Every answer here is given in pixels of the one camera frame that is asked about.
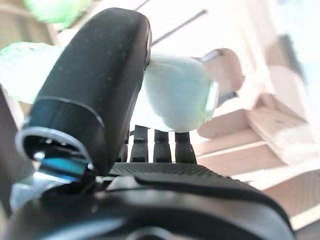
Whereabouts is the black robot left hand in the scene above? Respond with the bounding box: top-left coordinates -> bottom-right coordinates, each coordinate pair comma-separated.
0,7 -> 296,240

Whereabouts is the green white napa cabbage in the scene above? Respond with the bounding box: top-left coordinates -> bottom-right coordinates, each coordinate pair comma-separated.
23,0 -> 91,30
0,41 -> 220,132

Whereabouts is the wooden slatted cabbage crate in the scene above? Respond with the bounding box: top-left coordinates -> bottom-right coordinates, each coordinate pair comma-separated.
0,0 -> 320,231

